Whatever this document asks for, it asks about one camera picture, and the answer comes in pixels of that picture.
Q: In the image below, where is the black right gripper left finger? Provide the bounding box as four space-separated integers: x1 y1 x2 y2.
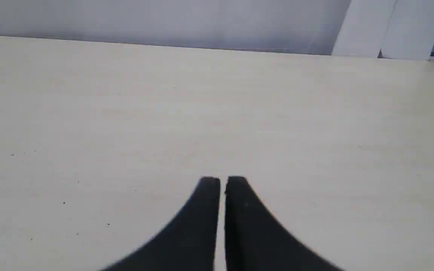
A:
106 177 221 271

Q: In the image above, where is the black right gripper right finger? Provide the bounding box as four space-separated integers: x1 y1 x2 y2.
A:
225 176 339 271

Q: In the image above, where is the white panel at table edge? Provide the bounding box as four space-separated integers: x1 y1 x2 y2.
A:
332 0 434 61

